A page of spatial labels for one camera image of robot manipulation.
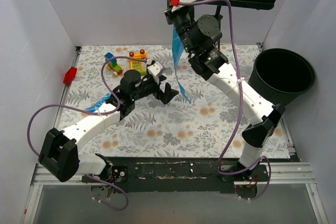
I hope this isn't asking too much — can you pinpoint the blue trash bag roll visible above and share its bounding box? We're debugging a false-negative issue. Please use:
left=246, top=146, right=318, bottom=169
left=172, top=28, right=191, bottom=103

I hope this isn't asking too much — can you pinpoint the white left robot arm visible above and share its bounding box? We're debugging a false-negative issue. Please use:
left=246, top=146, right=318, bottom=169
left=38, top=70, right=178, bottom=182

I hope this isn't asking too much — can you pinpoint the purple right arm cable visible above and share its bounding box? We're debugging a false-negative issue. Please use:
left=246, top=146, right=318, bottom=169
left=178, top=0, right=271, bottom=201

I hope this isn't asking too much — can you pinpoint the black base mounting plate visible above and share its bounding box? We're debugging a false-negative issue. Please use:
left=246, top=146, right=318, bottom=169
left=97, top=157, right=268, bottom=194

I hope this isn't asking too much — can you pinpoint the yellow toy block house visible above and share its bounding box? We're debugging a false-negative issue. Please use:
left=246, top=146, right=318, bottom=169
left=129, top=49, right=148, bottom=76

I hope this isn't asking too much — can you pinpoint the red block on rail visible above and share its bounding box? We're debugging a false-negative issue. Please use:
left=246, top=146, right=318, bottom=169
left=63, top=67, right=77, bottom=85

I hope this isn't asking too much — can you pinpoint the black ribbed trash bin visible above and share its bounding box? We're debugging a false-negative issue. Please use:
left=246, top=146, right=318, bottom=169
left=248, top=48, right=316, bottom=109

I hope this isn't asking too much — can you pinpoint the aluminium frame rail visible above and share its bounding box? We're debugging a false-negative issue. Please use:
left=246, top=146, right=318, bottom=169
left=22, top=158, right=328, bottom=223

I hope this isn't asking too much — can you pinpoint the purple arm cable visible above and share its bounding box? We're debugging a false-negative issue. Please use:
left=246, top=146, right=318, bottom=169
left=178, top=0, right=271, bottom=201
left=27, top=56, right=152, bottom=211

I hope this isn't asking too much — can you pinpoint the floral patterned table mat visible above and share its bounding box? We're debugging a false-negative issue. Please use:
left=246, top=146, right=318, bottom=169
left=49, top=45, right=291, bottom=159

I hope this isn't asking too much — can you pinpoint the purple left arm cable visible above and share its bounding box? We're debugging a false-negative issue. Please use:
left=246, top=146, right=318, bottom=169
left=27, top=56, right=152, bottom=211

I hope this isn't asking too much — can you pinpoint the small blue trash bag piece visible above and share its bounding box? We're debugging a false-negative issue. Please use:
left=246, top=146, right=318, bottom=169
left=86, top=93, right=111, bottom=112

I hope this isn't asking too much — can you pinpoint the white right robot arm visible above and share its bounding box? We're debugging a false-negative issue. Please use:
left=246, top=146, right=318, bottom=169
left=164, top=6, right=285, bottom=181

